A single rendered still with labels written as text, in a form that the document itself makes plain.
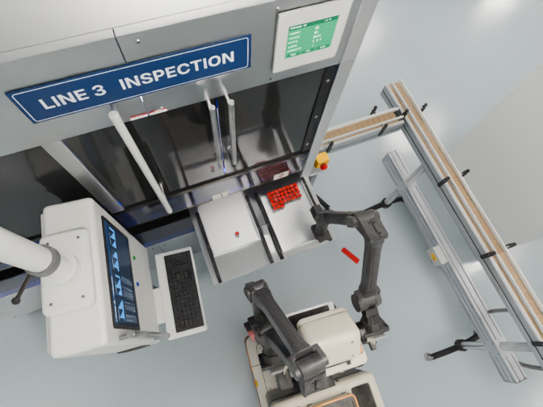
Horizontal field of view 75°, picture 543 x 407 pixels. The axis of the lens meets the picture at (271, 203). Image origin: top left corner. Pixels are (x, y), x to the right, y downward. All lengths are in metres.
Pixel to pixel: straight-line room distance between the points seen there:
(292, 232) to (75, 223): 1.07
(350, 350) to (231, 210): 0.96
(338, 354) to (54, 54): 1.25
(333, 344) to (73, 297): 0.87
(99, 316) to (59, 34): 0.79
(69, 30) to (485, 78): 3.91
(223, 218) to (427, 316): 1.81
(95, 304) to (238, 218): 0.94
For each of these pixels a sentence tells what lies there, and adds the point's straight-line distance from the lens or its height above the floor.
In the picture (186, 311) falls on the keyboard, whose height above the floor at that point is 0.82.
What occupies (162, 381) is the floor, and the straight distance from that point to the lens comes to 2.80.
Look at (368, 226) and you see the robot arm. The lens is 1.31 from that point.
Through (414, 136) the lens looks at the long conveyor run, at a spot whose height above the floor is 0.92.
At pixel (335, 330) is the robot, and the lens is 1.40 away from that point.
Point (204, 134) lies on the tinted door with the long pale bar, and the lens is 1.33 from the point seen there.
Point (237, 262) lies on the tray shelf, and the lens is 1.89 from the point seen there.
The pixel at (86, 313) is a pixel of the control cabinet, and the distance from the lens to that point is 1.28.
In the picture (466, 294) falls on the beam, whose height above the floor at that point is 0.54.
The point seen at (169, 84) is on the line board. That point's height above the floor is 1.92.
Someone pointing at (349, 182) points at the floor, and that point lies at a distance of 3.13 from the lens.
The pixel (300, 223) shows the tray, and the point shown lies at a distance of 1.96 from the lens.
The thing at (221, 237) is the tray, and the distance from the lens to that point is 1.92.
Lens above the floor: 2.73
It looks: 69 degrees down
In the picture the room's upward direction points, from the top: 11 degrees clockwise
